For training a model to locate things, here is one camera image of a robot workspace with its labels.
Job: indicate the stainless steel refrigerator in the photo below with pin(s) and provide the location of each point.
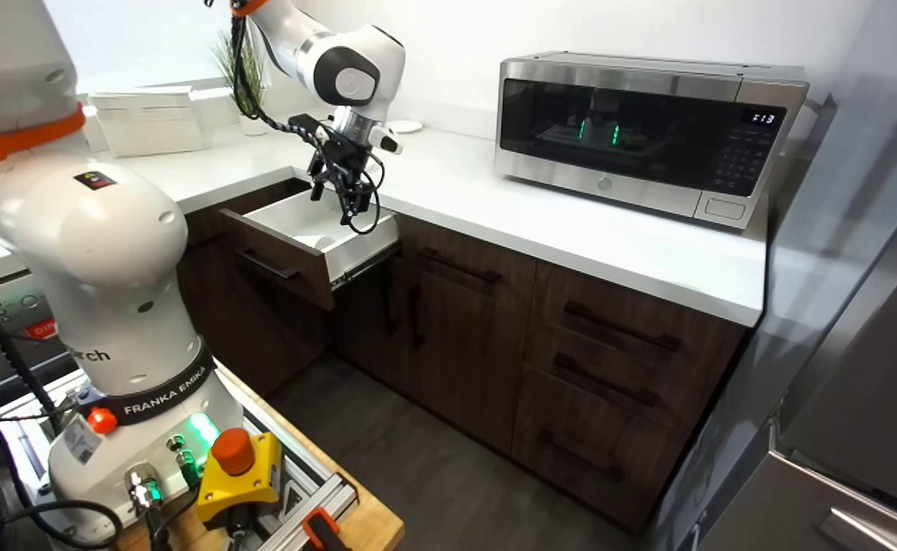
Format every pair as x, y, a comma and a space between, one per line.
856, 357

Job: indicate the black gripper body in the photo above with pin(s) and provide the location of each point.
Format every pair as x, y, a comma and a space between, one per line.
345, 160

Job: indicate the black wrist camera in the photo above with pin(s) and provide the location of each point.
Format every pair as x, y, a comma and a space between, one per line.
304, 127

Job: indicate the dark wood cabinet drawer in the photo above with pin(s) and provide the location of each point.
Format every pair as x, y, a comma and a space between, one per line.
587, 461
632, 326
610, 382

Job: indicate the dark wood cabinet door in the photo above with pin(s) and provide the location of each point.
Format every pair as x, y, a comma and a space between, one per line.
263, 326

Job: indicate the grey controller box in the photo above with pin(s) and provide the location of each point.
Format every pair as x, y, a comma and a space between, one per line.
12, 326

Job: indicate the stainless steel microwave oven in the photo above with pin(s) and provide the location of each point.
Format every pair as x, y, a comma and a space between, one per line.
632, 132

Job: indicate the dark wood cabinet front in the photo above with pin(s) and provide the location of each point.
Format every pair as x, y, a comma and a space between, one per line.
465, 339

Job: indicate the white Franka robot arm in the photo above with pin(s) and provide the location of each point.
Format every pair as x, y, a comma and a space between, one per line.
91, 245

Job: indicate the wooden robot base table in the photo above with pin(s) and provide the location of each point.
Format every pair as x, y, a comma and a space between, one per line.
367, 526

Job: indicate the white rectangular box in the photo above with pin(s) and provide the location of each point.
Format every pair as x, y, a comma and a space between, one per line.
145, 121

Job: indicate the open white-lined wooden drawer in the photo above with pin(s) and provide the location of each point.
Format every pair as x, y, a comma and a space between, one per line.
304, 232

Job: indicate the aluminium extrusion rail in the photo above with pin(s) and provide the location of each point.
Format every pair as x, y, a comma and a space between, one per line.
310, 508

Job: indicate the green potted plant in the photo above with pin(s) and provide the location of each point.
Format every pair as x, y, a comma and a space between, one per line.
240, 62

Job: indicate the orange clamp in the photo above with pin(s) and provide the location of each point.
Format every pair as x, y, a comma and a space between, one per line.
325, 526

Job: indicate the yellow emergency stop button box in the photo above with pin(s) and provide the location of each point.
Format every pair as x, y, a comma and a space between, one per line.
238, 482

